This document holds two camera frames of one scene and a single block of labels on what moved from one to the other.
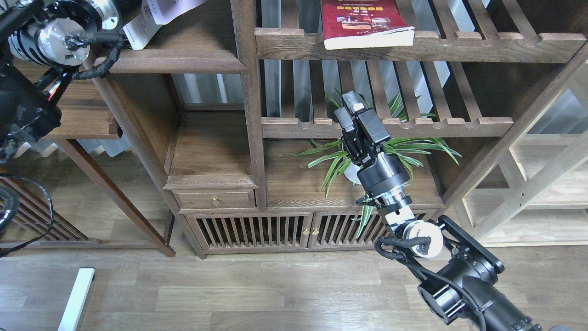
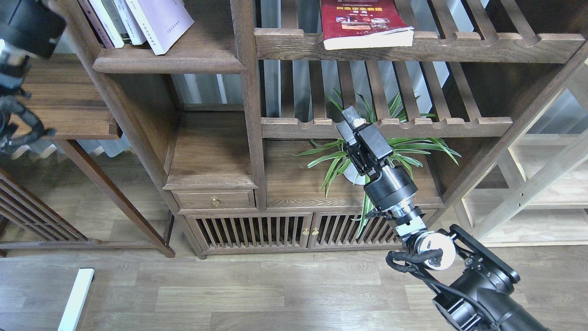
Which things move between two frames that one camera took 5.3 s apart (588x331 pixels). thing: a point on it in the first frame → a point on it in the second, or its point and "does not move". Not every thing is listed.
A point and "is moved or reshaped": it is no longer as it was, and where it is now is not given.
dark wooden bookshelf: [235, 102] does not move
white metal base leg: [83, 281] does not move
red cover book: [363, 24] does not move
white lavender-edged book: [165, 11] is moved or reshaped
